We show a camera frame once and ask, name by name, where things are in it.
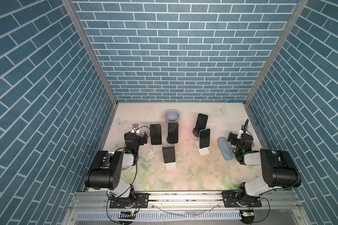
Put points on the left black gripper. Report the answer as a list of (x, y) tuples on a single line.
[(142, 138)]

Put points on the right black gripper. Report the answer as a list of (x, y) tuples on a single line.
[(233, 138)]

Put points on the black phone front stand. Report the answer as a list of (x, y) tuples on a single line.
[(169, 155)]

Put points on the white phone stand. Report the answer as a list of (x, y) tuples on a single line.
[(170, 166), (202, 151)]

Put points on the green-edged black phone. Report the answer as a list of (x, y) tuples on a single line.
[(204, 138)]

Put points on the white phone stand front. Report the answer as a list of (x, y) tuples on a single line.
[(170, 166)]

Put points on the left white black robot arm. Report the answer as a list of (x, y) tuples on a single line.
[(105, 173)]

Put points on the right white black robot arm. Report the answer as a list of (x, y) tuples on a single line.
[(278, 170)]

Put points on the pink-edged black phone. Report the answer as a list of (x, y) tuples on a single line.
[(172, 133)]

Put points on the black phone on round stand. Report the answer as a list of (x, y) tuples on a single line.
[(201, 121)]

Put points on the black round phone stand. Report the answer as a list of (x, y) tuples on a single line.
[(196, 131)]

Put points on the blue glasses case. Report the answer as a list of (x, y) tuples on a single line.
[(225, 148)]

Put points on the lavender ceramic mug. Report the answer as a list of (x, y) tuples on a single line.
[(172, 116)]

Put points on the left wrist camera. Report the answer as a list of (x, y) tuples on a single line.
[(135, 129)]

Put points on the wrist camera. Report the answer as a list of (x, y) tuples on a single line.
[(135, 129), (243, 129)]

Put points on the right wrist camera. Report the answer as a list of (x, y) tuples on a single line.
[(243, 129)]

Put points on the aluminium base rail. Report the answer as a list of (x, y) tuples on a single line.
[(187, 208)]

